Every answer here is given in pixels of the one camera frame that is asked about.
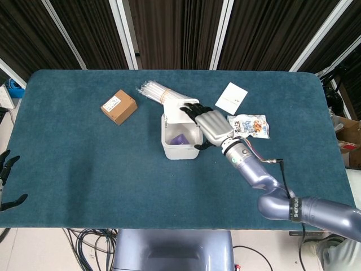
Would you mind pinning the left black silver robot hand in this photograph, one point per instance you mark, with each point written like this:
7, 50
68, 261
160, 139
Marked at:
2, 180

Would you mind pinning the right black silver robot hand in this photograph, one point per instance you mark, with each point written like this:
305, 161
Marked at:
214, 124

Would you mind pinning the purple foam cube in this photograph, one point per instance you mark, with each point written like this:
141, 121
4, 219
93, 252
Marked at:
180, 139

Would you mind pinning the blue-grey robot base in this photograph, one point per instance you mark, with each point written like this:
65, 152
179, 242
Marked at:
173, 251

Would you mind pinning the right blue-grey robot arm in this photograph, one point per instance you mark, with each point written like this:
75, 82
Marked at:
282, 194

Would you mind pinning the white open-lid bin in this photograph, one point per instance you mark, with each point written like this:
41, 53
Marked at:
180, 141

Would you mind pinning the white paper card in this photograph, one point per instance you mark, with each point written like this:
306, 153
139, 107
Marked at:
231, 98

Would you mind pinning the white printed snack packet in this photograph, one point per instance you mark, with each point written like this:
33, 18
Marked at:
253, 125

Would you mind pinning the bundle of wrapped straws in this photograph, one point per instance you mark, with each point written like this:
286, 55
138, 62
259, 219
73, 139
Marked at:
156, 91

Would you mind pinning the white power strip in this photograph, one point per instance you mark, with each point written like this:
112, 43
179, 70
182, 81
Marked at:
6, 97

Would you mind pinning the blue plastic box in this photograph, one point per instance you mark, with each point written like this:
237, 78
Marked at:
15, 89

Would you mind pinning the brown cardboard box with label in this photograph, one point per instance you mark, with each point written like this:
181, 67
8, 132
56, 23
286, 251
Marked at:
119, 107

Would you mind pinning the dark pleated curtain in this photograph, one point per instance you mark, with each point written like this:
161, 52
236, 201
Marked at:
175, 31

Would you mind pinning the teal table mat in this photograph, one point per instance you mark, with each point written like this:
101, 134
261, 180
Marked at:
118, 175

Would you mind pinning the black bag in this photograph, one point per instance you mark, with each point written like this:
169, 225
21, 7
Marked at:
332, 97

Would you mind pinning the large open cardboard box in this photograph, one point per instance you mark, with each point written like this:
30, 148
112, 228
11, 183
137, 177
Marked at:
351, 138

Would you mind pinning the grey shoe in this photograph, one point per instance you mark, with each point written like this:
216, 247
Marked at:
313, 243

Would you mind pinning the white aluminium frame post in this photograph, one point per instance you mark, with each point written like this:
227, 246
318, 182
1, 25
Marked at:
222, 32
124, 34
12, 73
65, 32
320, 36

